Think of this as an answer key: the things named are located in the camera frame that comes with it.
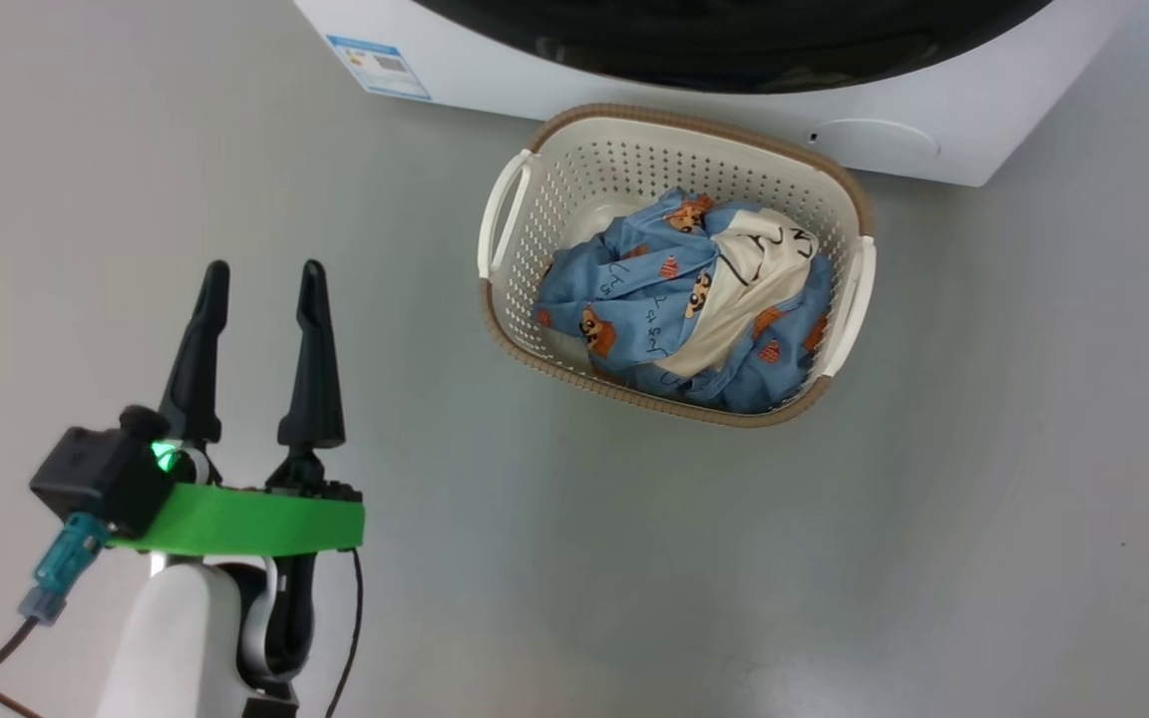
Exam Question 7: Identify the cream perforated laundry basket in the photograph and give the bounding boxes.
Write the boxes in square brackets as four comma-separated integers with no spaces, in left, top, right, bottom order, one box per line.
[477,103,877,430]

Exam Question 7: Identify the round white filter cover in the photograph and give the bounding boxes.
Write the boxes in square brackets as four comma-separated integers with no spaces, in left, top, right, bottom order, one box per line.
[814,119,941,167]

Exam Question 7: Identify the blue and cream printed garment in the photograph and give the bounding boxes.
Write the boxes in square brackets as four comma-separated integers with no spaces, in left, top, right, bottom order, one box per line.
[634,194,833,415]

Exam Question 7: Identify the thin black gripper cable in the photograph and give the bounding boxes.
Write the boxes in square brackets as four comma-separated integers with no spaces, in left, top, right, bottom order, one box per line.
[325,548,365,718]

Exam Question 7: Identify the blue energy label sticker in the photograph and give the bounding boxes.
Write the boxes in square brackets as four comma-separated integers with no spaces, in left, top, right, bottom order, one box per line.
[326,35,432,101]

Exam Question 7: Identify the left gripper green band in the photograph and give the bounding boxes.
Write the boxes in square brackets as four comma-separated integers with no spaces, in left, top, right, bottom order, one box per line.
[111,260,366,556]

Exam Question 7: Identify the white front-load washing machine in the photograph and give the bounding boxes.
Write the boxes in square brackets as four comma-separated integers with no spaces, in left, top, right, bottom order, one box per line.
[293,0,1134,187]

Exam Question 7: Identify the teal plug left camera cable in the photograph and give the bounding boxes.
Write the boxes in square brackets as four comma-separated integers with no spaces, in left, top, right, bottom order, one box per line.
[0,514,112,704]

